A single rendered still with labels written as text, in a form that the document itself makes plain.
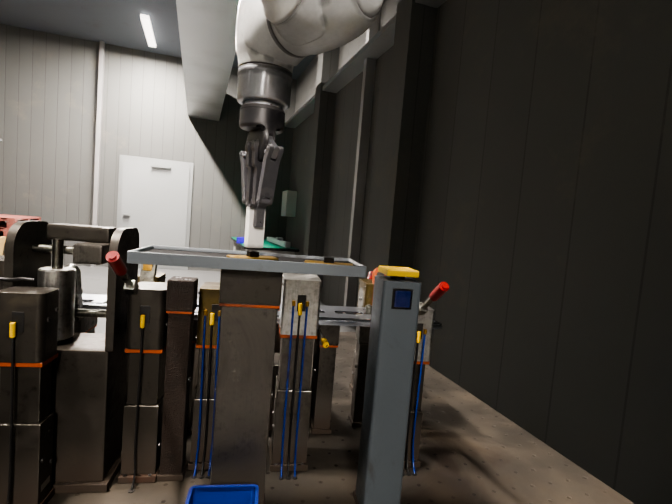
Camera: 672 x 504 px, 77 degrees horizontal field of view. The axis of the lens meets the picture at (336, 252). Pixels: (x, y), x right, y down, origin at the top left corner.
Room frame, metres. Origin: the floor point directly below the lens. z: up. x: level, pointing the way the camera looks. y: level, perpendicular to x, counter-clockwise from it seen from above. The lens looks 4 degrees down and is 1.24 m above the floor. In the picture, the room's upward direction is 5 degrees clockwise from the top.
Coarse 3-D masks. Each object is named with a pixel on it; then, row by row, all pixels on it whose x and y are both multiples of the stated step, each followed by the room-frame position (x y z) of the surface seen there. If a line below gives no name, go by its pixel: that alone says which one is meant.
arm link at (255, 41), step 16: (240, 0) 0.70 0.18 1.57; (256, 0) 0.66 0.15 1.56; (240, 16) 0.69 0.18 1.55; (256, 16) 0.66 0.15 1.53; (240, 32) 0.69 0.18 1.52; (256, 32) 0.66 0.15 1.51; (272, 32) 0.64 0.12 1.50; (240, 48) 0.69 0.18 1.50; (256, 48) 0.67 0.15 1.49; (272, 48) 0.66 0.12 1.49; (240, 64) 0.70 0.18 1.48; (272, 64) 0.69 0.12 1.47; (288, 64) 0.70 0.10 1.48
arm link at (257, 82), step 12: (240, 72) 0.70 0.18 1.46; (252, 72) 0.68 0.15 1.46; (264, 72) 0.68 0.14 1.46; (276, 72) 0.69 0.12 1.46; (288, 72) 0.71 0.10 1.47; (240, 84) 0.70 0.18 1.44; (252, 84) 0.68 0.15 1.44; (264, 84) 0.68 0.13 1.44; (276, 84) 0.69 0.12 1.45; (288, 84) 0.71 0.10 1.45; (240, 96) 0.70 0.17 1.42; (252, 96) 0.69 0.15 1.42; (264, 96) 0.68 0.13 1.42; (276, 96) 0.69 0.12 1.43; (288, 96) 0.72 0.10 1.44
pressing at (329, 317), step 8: (88, 296) 1.03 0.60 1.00; (96, 296) 1.04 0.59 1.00; (104, 296) 1.05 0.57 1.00; (88, 304) 0.95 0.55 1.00; (96, 304) 0.95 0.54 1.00; (104, 304) 0.95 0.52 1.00; (328, 312) 1.07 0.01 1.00; (344, 312) 1.11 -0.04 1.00; (352, 312) 1.11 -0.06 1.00; (360, 312) 1.11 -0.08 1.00; (320, 320) 0.99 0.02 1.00; (328, 320) 0.99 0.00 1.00; (336, 320) 0.99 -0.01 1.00; (344, 320) 1.00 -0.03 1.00; (352, 320) 1.00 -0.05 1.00; (360, 320) 1.00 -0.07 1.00; (368, 320) 1.01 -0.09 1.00; (440, 328) 1.05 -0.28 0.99
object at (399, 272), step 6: (378, 270) 0.78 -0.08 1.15; (384, 270) 0.75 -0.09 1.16; (390, 270) 0.73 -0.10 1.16; (396, 270) 0.73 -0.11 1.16; (402, 270) 0.74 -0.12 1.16; (408, 270) 0.74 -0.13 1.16; (414, 270) 0.75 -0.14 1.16; (390, 276) 0.77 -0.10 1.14; (396, 276) 0.75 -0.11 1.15; (402, 276) 0.74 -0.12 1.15; (408, 276) 0.74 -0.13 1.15; (414, 276) 0.74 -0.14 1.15
